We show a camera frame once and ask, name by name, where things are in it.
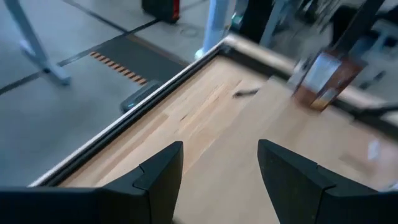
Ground white table leg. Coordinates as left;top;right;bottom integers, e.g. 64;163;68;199
3;0;72;87

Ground white tower fan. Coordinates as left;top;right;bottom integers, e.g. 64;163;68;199
194;0;233;60

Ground orange taco seasoning mix packet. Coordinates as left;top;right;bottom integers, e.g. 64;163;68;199
291;50;368;112

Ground black ballpoint pen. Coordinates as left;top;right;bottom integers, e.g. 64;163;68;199
232;87;261;98

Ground black floor device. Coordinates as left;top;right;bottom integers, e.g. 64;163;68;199
119;80;163;114

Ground black and red box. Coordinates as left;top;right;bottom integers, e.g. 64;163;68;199
141;0;181;24

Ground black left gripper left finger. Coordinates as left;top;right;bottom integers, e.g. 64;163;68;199
0;141;185;224

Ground dark floor mat orange stripes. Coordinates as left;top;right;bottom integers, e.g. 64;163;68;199
88;33;190;87

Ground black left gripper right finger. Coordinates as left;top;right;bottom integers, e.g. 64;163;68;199
257;139;398;224

